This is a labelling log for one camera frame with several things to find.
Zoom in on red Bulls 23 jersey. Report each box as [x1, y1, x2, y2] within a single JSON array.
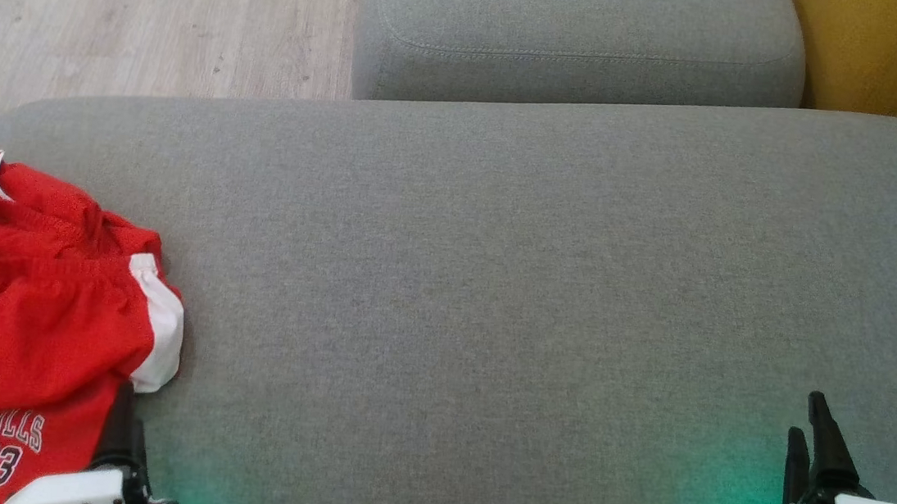
[[0, 137, 148, 504]]

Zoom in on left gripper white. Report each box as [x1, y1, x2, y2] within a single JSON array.
[[3, 371, 197, 504]]

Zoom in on red white-striped basketball shorts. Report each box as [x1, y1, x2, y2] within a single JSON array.
[[0, 191, 197, 456]]

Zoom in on grey sofa seat cushion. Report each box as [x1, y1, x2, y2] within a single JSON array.
[[348, 0, 813, 143]]

